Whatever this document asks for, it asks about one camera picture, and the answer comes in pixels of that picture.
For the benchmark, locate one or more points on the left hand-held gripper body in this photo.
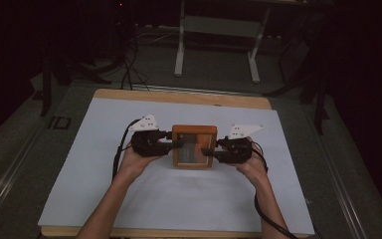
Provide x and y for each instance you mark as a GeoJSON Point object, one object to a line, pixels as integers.
{"type": "Point", "coordinates": [147, 144]}

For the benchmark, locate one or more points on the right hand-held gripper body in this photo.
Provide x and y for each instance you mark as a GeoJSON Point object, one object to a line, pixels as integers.
{"type": "Point", "coordinates": [235, 149]}

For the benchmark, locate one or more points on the orange wooden box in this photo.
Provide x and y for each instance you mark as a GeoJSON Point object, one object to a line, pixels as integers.
{"type": "Point", "coordinates": [194, 130]}

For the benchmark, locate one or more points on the person's left hand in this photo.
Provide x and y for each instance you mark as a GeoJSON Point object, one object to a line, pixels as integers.
{"type": "Point", "coordinates": [132, 164]}

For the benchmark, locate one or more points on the person's right hand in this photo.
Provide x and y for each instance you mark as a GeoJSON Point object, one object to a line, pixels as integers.
{"type": "Point", "coordinates": [253, 169]}

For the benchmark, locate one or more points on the white table mat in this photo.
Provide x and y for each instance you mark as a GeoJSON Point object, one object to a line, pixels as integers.
{"type": "Point", "coordinates": [179, 195]}

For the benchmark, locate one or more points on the black tripod stand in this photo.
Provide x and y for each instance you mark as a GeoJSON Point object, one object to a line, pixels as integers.
{"type": "Point", "coordinates": [318, 99]}

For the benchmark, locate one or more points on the white metal stand frame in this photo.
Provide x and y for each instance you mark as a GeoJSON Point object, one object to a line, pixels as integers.
{"type": "Point", "coordinates": [222, 26]}

